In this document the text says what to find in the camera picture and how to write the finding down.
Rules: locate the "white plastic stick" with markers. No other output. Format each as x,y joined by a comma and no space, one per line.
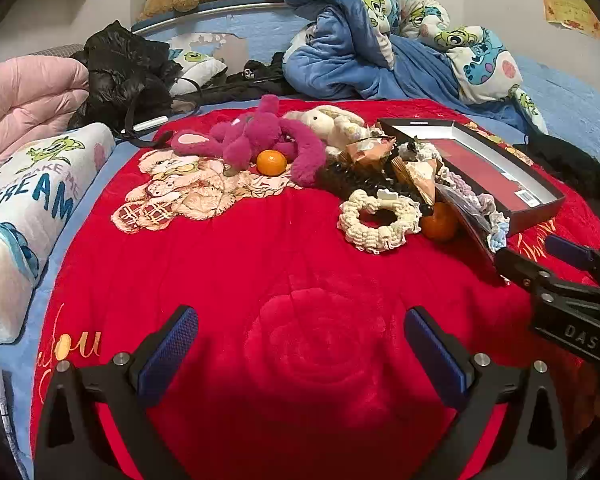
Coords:
150,124

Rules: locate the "bed headboard rail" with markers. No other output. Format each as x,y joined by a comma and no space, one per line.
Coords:
215,12

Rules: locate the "blue bed sheet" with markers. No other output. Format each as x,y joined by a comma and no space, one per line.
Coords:
565,95

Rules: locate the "blue cartoon blanket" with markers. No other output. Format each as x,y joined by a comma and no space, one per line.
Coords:
350,55

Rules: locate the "black puffer jacket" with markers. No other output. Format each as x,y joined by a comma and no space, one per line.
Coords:
120,70

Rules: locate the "black cardboard box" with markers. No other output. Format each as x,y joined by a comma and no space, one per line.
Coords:
480,160

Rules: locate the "black clothing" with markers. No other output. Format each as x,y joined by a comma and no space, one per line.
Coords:
260,82

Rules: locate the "pink crochet scrunchie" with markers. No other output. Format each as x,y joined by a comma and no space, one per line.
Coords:
447,172

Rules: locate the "white plush rabbit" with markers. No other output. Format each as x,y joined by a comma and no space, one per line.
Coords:
325,122

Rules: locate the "blue crochet scrunchie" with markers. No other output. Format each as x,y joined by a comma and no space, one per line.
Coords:
499,235

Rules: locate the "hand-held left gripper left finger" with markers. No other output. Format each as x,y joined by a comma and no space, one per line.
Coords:
170,355

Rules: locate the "cream crochet scrunchie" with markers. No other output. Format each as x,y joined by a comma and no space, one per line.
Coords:
375,237

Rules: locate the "pink quilt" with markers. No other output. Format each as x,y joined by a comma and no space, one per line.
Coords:
25,100

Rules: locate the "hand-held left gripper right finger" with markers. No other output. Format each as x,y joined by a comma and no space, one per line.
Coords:
435,360

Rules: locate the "small cartoon pillow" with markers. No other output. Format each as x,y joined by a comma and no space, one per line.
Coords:
197,62

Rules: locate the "tangerine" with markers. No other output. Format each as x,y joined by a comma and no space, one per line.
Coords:
271,162
439,221

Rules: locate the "white printed pillow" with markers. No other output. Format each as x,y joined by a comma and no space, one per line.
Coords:
35,200

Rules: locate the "red printed blanket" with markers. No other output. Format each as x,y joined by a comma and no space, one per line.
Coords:
300,270

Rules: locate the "magenta plush bear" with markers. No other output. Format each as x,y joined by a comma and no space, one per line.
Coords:
250,132

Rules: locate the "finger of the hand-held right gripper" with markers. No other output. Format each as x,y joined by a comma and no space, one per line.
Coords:
567,250
525,272

